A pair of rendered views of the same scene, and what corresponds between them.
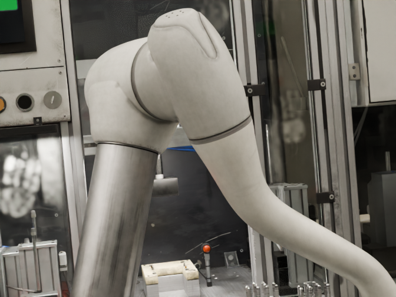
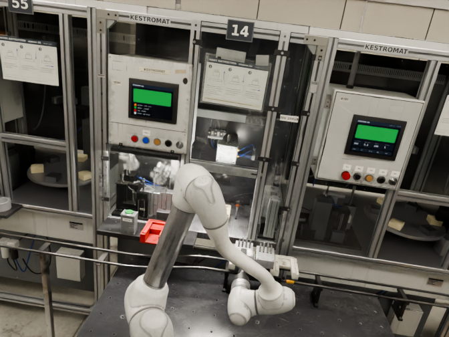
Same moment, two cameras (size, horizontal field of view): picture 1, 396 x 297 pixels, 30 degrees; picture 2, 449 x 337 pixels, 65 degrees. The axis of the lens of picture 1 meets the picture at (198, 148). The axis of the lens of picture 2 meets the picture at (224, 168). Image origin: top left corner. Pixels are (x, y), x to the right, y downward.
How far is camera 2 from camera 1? 69 cm
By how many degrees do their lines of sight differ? 22
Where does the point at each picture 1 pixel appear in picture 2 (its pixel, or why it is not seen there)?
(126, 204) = (177, 231)
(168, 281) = not seen: hidden behind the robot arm
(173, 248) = (229, 192)
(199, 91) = (204, 214)
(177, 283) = not seen: hidden behind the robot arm
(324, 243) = (247, 267)
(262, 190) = (225, 246)
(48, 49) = (181, 124)
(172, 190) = (228, 180)
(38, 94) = (174, 141)
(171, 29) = (197, 189)
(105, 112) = (176, 196)
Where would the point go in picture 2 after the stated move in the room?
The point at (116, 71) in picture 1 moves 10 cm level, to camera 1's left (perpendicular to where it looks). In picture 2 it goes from (182, 184) to (158, 179)
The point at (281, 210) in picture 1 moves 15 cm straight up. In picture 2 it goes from (232, 253) to (237, 219)
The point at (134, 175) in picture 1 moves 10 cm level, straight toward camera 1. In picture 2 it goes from (182, 222) to (175, 235)
